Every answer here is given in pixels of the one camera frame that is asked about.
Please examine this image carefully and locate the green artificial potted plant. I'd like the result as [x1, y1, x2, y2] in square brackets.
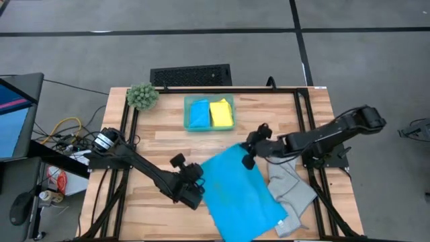
[126, 82, 160, 112]

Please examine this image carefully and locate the yellow microfiber towel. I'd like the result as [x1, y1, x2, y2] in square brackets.
[209, 98, 234, 128]

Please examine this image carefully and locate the green translucent plastic bin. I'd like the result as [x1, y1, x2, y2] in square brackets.
[183, 93, 237, 132]

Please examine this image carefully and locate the long black floor cable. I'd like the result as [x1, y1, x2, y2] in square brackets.
[42, 79, 110, 97]

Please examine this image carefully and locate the yellow cable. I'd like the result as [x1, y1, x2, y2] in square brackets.
[40, 116, 83, 145]

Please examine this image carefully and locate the black aluminium table frame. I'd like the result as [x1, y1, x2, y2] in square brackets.
[77, 85, 368, 242]

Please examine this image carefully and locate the computer monitor with blue screen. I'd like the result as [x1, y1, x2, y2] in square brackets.
[0, 73, 45, 163]

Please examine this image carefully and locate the black cable bundle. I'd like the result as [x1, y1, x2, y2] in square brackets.
[32, 106, 108, 157]

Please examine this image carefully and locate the black perforated grille box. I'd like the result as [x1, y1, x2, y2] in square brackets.
[150, 63, 233, 87]

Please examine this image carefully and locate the red and white bag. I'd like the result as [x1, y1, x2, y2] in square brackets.
[46, 165, 90, 197]

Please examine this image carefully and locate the blue towel with white tag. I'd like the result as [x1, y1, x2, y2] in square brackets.
[200, 143, 289, 242]

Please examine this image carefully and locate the black side desk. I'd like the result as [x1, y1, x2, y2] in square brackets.
[0, 139, 91, 242]

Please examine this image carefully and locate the grey waffle-weave towel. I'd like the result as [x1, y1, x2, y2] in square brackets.
[267, 157, 318, 239]

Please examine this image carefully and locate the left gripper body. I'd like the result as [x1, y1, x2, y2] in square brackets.
[170, 153, 206, 196]

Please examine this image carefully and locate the black computer mouse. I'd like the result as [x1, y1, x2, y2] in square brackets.
[8, 191, 34, 227]

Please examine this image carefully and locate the blue microfiber towel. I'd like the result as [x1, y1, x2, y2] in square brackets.
[189, 99, 212, 128]

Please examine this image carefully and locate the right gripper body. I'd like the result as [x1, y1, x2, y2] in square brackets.
[241, 122, 286, 171]

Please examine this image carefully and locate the beige tape roll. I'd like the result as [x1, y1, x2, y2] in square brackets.
[38, 190, 65, 204]

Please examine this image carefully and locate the white power adapter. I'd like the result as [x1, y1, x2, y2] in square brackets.
[69, 149, 91, 166]

